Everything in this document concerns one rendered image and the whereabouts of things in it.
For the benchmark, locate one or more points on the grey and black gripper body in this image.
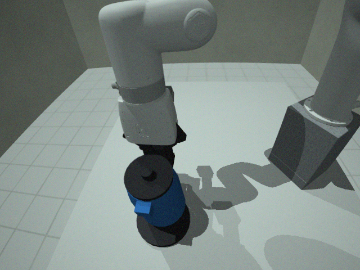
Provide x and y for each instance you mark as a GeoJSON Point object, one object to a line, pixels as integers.
{"type": "Point", "coordinates": [151, 123]}

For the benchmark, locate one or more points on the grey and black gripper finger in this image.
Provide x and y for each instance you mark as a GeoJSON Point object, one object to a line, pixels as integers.
{"type": "Point", "coordinates": [181, 136]}
{"type": "Point", "coordinates": [144, 148]}

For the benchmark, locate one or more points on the black round disk with center stud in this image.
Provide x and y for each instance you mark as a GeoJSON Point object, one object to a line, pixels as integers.
{"type": "Point", "coordinates": [164, 236]}

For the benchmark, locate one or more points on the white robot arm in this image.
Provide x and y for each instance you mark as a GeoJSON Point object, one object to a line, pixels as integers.
{"type": "Point", "coordinates": [137, 32]}

